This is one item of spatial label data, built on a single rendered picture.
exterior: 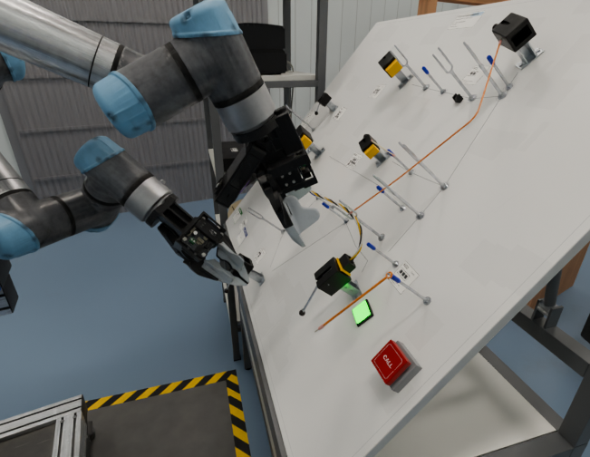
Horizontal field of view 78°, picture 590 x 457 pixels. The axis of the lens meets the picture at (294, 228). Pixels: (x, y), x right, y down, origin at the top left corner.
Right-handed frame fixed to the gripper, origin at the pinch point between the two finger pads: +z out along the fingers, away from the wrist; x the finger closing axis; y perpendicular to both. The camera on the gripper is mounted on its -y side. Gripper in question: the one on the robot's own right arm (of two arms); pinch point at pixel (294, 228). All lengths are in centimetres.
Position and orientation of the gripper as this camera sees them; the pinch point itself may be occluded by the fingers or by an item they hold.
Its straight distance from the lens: 63.3
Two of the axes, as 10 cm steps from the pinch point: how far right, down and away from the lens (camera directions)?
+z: 3.9, 7.2, 5.8
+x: -1.2, -5.8, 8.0
